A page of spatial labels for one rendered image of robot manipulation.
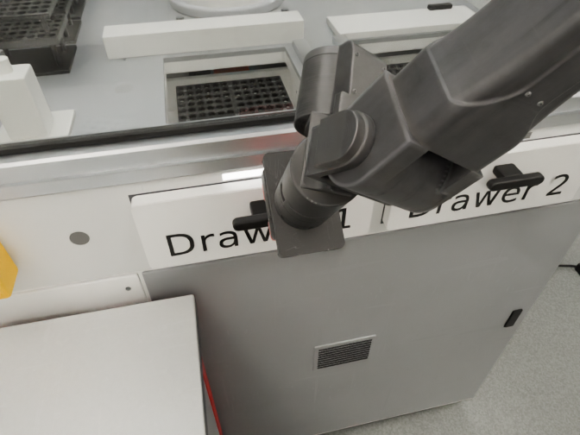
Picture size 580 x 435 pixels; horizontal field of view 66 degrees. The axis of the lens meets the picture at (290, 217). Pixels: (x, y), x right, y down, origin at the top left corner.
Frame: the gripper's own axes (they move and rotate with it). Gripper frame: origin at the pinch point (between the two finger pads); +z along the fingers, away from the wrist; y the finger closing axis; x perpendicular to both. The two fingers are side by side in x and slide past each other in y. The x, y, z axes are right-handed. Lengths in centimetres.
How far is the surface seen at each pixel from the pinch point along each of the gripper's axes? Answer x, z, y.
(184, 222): 12.0, 2.2, 1.6
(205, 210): 9.4, 1.1, 2.4
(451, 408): -49, 75, -48
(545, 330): -90, 84, -35
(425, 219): -19.9, 6.7, -1.9
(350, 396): -16, 54, -34
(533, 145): -32.6, -1.1, 4.5
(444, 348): -35, 42, -26
